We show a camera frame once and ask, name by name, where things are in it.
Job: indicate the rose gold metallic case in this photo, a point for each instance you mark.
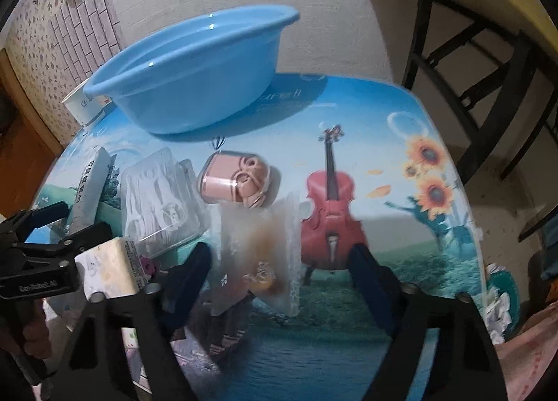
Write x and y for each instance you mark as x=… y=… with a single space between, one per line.
x=226 y=178

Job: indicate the white paper cup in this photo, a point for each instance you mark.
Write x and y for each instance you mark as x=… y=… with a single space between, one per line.
x=85 y=106

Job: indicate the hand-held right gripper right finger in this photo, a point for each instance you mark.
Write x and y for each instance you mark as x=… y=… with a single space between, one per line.
x=368 y=281

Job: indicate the clear floss pick box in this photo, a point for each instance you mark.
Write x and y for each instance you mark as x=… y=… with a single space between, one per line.
x=159 y=200

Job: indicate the cream box with label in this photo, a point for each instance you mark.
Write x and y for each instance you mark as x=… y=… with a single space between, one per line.
x=109 y=268

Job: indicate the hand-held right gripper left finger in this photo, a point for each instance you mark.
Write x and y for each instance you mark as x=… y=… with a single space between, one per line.
x=192 y=272

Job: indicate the teal and white cloth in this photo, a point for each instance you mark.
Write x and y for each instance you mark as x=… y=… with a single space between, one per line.
x=501 y=300

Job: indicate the grey long carton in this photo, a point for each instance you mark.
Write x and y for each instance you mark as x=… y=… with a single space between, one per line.
x=89 y=191

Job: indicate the black metal desk frame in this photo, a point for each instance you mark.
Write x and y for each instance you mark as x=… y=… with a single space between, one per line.
x=510 y=78

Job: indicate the wooden door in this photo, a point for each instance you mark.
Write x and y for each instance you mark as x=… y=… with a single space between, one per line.
x=22 y=135

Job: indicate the pink blanket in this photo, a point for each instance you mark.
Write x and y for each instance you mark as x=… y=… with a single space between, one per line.
x=532 y=357

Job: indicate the clear snack packet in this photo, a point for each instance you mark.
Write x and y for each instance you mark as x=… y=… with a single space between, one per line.
x=257 y=244

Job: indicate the blue plastic basin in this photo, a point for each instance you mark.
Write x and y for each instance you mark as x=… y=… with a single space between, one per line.
x=192 y=69

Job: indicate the person's left hand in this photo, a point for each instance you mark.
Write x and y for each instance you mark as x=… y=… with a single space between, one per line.
x=37 y=331

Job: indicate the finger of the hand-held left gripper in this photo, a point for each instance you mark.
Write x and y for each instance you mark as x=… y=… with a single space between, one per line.
x=39 y=214
x=83 y=237

